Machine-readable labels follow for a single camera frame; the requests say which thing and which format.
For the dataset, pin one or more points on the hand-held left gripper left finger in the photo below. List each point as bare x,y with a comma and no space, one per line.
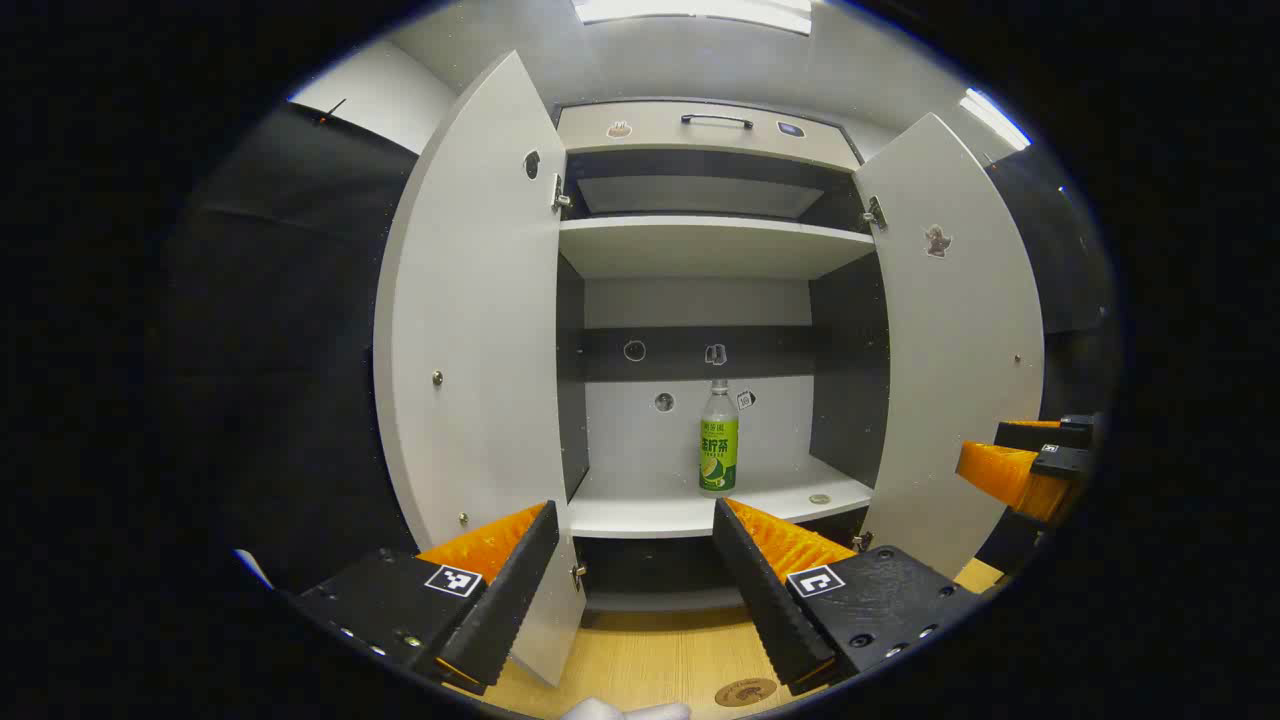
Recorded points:
505,600

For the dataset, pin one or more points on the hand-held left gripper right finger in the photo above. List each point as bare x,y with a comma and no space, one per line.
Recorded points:
765,600

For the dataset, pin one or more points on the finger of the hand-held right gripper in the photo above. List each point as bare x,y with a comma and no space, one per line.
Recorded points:
1040,434
1000,475

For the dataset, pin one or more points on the green label plastic bottle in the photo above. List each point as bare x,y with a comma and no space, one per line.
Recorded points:
718,450

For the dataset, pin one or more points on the large ceiling light panel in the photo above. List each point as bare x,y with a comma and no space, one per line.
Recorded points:
690,12

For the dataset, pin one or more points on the grey cabinet door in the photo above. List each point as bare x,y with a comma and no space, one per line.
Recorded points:
470,350
960,350

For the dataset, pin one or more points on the narrow ceiling light panel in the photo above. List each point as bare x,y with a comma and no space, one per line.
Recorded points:
995,118

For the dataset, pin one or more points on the black cloth clip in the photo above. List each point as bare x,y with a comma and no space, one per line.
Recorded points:
330,112

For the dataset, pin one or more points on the white display board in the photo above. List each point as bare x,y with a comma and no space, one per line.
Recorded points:
255,570

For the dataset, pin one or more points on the round cork coaster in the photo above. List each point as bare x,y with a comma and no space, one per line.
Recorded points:
745,692

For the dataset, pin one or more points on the grey cabinet drawer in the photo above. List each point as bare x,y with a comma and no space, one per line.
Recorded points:
650,130

